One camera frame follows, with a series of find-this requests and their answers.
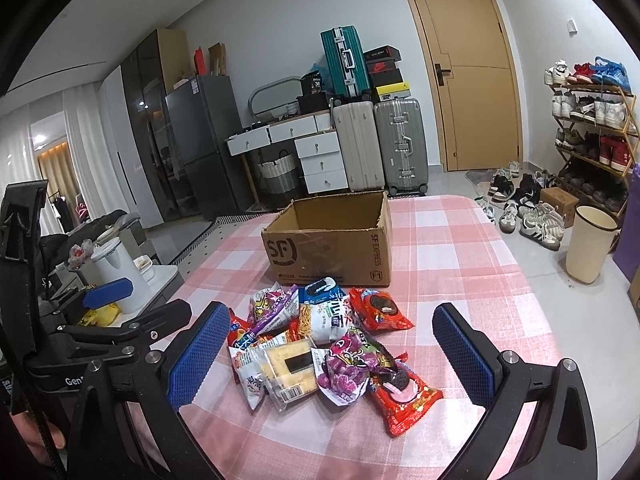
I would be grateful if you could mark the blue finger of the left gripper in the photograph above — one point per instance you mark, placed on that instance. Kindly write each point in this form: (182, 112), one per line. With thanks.
(165, 317)
(100, 296)

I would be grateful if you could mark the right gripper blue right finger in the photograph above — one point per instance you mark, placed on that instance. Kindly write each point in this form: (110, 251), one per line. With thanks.
(471, 354)

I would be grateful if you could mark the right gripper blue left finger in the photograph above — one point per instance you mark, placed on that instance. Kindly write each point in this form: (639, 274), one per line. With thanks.
(192, 352)

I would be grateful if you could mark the red white snack pack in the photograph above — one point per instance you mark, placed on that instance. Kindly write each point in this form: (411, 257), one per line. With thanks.
(246, 365)

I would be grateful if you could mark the red strawberry oreo pack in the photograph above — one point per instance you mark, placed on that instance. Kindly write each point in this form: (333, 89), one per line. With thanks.
(402, 396)

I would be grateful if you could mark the purple colourful candy bag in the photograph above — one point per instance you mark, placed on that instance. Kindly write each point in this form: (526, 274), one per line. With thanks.
(273, 308)

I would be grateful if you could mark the clear cake pack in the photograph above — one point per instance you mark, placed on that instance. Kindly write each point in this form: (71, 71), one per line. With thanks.
(288, 372)

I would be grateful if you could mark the red oreo snack pack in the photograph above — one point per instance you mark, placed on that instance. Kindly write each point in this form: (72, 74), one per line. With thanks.
(376, 311)

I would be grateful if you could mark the purple grape candy bag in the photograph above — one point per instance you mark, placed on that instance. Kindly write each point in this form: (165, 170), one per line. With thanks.
(343, 371)

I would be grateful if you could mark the white noodle snack bag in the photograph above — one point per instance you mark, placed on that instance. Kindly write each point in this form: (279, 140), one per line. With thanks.
(325, 322)

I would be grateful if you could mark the red blue cracker bag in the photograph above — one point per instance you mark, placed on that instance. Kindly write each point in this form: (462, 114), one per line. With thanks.
(241, 334)

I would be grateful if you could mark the blue oreo snack pack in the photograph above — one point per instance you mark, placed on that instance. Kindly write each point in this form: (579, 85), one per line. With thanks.
(320, 291)

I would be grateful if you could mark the person's left hand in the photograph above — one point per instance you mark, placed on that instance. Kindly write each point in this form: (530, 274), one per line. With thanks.
(28, 429)

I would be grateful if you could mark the yellow bag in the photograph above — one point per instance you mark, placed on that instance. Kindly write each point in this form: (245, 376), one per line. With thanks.
(100, 317)

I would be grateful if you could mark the white striped sneakers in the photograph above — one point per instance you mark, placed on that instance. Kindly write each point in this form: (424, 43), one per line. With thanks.
(544, 225)

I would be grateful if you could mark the cream trash bin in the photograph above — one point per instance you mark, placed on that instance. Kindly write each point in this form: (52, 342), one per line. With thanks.
(591, 239)

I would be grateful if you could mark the woven laundry basket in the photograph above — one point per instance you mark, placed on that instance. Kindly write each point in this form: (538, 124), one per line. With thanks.
(279, 179)

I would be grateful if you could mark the black sneakers on floor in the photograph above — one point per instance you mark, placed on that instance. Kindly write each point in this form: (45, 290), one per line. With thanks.
(528, 191)

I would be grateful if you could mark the SF cardboard box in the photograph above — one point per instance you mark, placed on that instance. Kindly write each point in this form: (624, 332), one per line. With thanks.
(347, 237)

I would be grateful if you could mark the small cardboard box floor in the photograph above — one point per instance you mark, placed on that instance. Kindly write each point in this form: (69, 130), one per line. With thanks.
(562, 202)

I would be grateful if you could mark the dark grey refrigerator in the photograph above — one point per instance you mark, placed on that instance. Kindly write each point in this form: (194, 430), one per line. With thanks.
(203, 116)

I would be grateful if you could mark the white drawer desk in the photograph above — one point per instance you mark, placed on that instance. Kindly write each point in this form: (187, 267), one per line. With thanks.
(316, 146)

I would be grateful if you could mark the black glass cabinet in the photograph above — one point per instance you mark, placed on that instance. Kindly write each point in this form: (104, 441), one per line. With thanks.
(145, 93)

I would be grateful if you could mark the oval mirror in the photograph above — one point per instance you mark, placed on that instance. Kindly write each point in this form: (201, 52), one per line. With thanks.
(275, 100)

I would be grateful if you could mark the silver suitcase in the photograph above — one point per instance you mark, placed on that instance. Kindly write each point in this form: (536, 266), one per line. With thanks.
(402, 145)

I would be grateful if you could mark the black bag on desk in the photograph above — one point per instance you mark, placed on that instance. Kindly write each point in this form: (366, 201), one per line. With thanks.
(313, 98)

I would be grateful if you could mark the wooden shoe rack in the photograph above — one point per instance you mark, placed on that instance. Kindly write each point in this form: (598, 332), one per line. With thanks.
(598, 140)

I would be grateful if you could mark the beige suitcase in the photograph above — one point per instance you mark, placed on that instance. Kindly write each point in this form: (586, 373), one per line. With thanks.
(358, 137)

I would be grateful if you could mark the teal suitcase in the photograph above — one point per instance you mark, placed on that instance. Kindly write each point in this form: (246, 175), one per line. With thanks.
(346, 64)

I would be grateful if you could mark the stacked shoe boxes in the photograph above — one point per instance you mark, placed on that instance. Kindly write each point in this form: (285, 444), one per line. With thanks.
(385, 75)

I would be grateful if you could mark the wooden door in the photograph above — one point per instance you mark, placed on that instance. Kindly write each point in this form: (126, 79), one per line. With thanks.
(470, 67)

